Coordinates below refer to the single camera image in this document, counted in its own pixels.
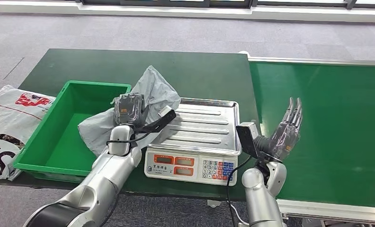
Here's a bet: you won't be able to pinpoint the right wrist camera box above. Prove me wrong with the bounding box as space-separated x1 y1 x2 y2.
235 122 260 160

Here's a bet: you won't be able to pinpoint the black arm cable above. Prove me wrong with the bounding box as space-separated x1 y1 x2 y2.
226 155 254 227
106 130 153 146

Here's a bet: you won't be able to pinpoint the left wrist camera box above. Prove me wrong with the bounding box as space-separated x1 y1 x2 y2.
134 105 177 134

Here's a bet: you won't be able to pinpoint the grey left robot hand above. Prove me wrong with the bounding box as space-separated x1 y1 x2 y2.
113 92 151 128

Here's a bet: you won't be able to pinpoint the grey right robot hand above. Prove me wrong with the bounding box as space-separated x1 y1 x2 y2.
251 97 303 162

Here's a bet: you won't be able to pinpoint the white cable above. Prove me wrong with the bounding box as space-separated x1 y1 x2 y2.
230 203 249 227

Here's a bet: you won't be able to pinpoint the large white bag black letters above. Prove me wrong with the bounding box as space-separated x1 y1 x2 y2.
0 85 56 182

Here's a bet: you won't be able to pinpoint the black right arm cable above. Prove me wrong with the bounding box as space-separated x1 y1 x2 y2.
226 155 254 227

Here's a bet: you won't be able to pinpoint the white scale with steel tray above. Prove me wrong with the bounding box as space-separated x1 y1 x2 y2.
143 97 242 187

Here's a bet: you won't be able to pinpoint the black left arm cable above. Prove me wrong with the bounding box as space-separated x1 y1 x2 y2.
106 130 153 146

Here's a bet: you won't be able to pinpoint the green plastic basket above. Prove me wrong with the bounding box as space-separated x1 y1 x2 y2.
12 80 132 184

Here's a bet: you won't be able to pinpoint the grey mailer package red print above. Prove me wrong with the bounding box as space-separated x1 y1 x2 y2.
78 65 182 157

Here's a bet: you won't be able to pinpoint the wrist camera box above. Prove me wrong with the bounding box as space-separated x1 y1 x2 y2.
134 105 177 134
235 122 260 160

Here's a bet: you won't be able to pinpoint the dark window frame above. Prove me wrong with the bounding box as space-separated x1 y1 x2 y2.
76 0 375 9

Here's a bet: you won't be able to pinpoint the green conveyor belt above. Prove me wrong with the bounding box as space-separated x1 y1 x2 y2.
239 51 375 225

